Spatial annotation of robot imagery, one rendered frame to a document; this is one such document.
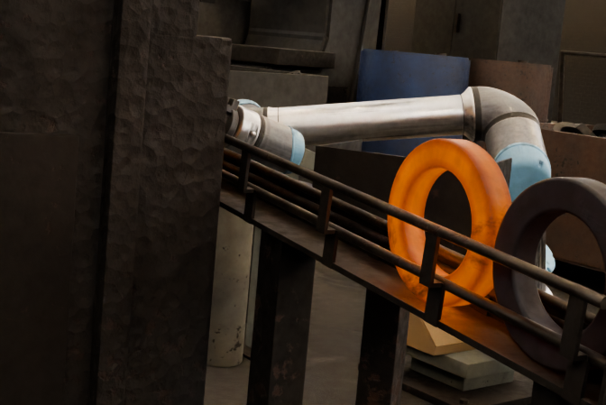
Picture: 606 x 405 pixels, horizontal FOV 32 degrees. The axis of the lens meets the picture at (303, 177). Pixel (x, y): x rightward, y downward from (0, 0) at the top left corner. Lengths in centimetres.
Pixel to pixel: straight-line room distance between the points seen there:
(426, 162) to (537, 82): 453
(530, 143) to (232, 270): 99
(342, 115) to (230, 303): 79
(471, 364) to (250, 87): 207
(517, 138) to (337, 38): 383
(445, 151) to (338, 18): 476
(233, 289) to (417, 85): 269
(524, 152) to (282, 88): 255
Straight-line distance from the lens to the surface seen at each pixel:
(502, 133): 216
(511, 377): 292
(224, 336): 282
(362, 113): 220
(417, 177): 120
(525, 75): 565
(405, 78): 529
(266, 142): 203
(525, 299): 109
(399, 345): 171
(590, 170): 419
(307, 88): 466
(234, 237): 276
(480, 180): 111
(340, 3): 591
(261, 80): 446
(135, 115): 139
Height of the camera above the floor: 87
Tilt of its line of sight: 7 degrees down
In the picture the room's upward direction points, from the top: 5 degrees clockwise
